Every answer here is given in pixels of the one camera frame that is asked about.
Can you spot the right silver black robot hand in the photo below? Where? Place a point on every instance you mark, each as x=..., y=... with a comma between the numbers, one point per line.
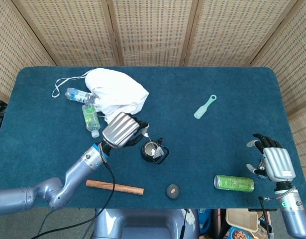
x=278, y=161

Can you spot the cookie box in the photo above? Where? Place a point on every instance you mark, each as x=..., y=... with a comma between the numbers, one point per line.
x=238, y=234

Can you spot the small clear plastic packet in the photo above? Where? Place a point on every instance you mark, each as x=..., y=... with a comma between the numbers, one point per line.
x=261, y=162

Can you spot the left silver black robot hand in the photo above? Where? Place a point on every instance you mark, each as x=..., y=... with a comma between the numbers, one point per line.
x=120, y=130

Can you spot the mint green scoop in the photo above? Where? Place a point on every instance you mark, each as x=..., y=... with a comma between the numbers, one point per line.
x=201, y=111

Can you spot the green drink can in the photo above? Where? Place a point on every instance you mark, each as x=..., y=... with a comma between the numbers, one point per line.
x=233, y=183

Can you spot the clear bottle green label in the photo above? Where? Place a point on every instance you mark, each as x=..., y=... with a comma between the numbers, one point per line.
x=90, y=118

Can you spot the clear bottle blue label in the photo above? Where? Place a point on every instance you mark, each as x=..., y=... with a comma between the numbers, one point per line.
x=78, y=95

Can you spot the woven bamboo folding screen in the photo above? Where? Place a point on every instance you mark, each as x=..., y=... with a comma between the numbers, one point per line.
x=152, y=30

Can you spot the blue-grey robot torso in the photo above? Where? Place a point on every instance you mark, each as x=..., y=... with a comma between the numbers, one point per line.
x=142, y=224

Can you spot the black cast iron teapot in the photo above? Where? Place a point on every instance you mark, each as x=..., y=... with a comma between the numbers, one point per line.
x=145, y=156

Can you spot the blue snack package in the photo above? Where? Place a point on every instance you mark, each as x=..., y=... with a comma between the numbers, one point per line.
x=205, y=221

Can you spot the white cloth bag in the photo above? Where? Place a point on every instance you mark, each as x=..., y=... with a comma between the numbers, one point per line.
x=113, y=89

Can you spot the wooden rolling stick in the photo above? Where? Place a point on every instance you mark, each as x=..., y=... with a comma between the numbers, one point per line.
x=128, y=188

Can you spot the beige takeaway container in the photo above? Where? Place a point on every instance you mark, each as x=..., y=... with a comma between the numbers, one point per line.
x=242, y=219

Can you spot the blue felt table cover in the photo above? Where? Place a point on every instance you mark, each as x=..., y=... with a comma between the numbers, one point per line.
x=205, y=149

